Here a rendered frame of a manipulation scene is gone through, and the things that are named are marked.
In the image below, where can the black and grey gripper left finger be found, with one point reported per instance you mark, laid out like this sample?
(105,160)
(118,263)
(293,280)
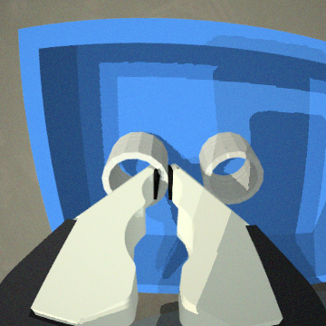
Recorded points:
(83,273)

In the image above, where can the grey metal sleeve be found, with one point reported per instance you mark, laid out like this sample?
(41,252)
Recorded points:
(140,145)
(239,186)

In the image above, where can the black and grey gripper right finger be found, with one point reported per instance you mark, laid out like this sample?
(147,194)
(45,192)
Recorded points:
(235,275)

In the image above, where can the blue shallow tray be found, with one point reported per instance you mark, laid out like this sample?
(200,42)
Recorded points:
(133,75)

